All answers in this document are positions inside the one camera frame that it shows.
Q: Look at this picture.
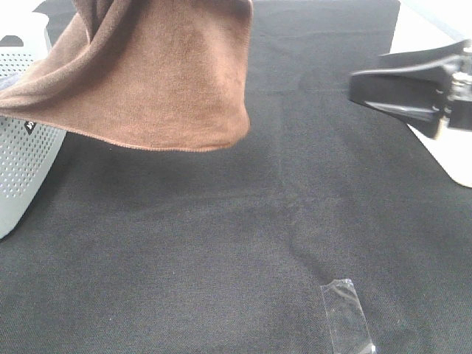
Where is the white plastic storage box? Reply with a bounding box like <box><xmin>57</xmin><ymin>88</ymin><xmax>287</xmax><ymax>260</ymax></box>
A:
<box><xmin>390</xmin><ymin>1</ymin><xmax>471</xmax><ymax>188</ymax></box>

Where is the black table cloth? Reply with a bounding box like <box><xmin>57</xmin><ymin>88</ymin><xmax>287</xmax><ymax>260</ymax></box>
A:
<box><xmin>1</xmin><ymin>1</ymin><xmax>471</xmax><ymax>353</ymax></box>

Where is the brown towel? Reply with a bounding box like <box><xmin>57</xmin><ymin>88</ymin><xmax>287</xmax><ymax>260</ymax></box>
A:
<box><xmin>1</xmin><ymin>1</ymin><xmax>253</xmax><ymax>152</ymax></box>

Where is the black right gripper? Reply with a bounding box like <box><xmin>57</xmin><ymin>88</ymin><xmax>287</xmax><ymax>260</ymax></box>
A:
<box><xmin>348</xmin><ymin>39</ymin><xmax>471</xmax><ymax>138</ymax></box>

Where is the grey perforated laundry basket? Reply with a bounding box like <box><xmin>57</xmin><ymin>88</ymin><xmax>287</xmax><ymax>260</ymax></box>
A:
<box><xmin>1</xmin><ymin>11</ymin><xmax>66</xmax><ymax>237</ymax></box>

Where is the grey cloth in basket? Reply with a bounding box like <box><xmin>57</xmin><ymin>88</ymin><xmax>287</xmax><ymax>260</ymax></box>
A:
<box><xmin>0</xmin><ymin>73</ymin><xmax>21</xmax><ymax>92</ymax></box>

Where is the clear tape strip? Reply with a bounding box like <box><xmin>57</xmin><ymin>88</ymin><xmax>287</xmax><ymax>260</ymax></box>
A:
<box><xmin>321</xmin><ymin>279</ymin><xmax>377</xmax><ymax>354</ymax></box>

